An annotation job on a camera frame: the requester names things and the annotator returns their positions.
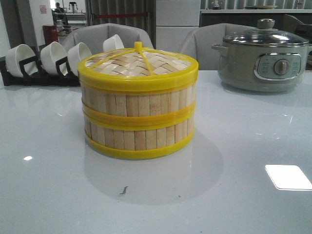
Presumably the bamboo steamer tier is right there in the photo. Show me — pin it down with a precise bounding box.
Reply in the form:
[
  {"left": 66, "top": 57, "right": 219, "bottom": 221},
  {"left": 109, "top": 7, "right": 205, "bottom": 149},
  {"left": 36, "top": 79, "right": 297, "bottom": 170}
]
[
  {"left": 82, "top": 84, "right": 196, "bottom": 130},
  {"left": 84, "top": 117, "right": 195, "bottom": 159}
]

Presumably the woven bamboo steamer lid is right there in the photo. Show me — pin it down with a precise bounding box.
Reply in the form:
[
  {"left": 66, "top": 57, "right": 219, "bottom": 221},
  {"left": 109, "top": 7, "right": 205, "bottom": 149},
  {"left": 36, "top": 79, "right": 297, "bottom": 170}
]
[{"left": 78, "top": 41, "right": 199, "bottom": 95}]

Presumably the grey chair left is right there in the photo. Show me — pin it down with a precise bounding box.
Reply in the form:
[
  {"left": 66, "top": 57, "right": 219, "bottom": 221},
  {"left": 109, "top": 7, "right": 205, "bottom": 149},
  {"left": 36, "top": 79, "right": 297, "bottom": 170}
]
[{"left": 61, "top": 23, "right": 153, "bottom": 54}]

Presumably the grey chair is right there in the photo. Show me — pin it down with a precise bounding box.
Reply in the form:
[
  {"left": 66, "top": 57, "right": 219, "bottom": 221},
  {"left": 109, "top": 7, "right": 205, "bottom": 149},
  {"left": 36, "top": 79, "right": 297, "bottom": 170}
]
[
  {"left": 179, "top": 23, "right": 252, "bottom": 70},
  {"left": 61, "top": 23, "right": 153, "bottom": 54}
]

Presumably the grey chair right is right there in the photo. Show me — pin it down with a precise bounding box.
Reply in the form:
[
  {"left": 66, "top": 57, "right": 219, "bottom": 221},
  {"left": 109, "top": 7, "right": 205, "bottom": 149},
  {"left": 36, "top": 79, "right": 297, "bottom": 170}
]
[{"left": 179, "top": 23, "right": 252, "bottom": 70}]

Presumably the white bowl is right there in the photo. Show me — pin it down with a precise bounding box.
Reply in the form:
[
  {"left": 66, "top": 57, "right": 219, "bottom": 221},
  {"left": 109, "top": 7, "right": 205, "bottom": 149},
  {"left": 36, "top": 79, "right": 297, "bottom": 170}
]
[
  {"left": 102, "top": 34, "right": 124, "bottom": 52},
  {"left": 40, "top": 41, "right": 67, "bottom": 75},
  {"left": 5, "top": 44, "right": 35, "bottom": 78},
  {"left": 68, "top": 42, "right": 92, "bottom": 76}
]

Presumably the white cabinet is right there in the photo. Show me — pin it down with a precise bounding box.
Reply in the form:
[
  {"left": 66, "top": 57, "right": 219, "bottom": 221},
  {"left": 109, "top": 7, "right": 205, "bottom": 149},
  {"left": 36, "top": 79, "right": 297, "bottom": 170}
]
[{"left": 156, "top": 0, "right": 201, "bottom": 52}]

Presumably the red barrier belt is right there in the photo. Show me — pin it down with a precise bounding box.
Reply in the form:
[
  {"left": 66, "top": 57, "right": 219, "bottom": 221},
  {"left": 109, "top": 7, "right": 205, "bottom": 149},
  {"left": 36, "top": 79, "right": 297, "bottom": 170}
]
[{"left": 94, "top": 12, "right": 148, "bottom": 19}]

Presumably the black dish rack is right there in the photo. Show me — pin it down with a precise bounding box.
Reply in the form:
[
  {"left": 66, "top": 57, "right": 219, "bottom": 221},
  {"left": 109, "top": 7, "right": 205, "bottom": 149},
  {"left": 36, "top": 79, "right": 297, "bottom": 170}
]
[{"left": 0, "top": 56, "right": 80, "bottom": 86}]

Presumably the green electric cooking pot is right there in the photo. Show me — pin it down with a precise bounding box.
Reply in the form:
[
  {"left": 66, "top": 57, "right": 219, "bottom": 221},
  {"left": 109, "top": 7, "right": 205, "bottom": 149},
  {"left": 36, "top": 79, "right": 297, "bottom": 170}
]
[{"left": 212, "top": 43, "right": 312, "bottom": 92}]

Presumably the red bin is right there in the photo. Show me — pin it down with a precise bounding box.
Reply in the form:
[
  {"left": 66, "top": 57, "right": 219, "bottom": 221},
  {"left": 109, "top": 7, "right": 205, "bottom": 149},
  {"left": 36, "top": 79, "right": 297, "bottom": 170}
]
[{"left": 42, "top": 24, "right": 58, "bottom": 45}]

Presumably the dark counter with shelf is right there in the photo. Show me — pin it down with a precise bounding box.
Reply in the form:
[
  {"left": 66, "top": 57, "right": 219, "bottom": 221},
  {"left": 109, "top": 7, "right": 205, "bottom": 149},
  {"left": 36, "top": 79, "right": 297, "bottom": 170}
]
[{"left": 199, "top": 9, "right": 312, "bottom": 29}]

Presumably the glass pot lid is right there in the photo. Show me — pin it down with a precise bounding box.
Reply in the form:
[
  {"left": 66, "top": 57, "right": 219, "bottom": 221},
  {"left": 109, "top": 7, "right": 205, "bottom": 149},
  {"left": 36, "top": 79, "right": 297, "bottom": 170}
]
[{"left": 223, "top": 19, "right": 309, "bottom": 47}]

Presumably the white bowl far left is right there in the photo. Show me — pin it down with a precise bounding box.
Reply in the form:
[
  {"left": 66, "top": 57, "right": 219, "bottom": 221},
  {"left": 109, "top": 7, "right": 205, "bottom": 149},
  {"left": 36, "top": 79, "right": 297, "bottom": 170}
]
[{"left": 5, "top": 44, "right": 35, "bottom": 78}]

